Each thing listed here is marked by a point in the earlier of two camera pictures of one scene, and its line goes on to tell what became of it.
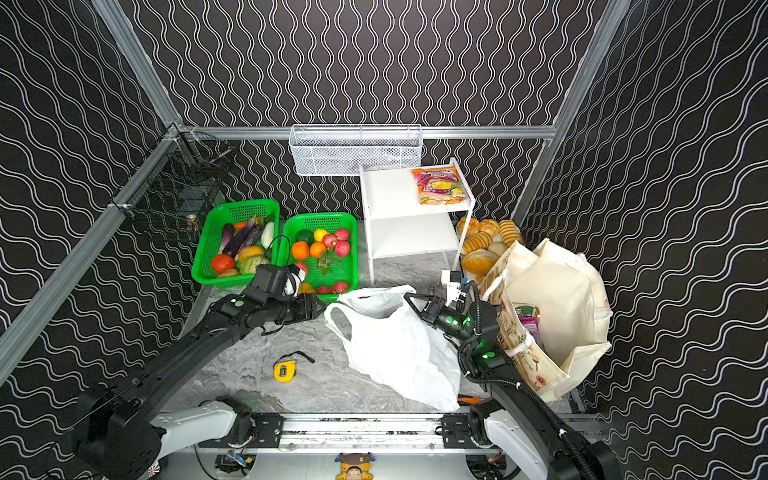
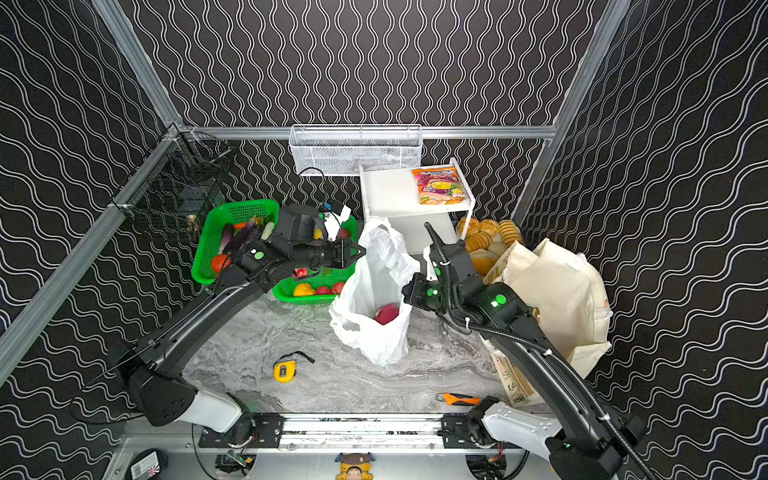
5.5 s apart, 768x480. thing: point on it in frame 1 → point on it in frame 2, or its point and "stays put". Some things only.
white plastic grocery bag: x=395 y=344 → x=373 y=309
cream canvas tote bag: x=552 y=313 stays put
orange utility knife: x=467 y=399 stays put
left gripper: x=308 y=306 → x=347 y=252
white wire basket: x=340 y=149 stays put
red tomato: x=222 y=262 stays put
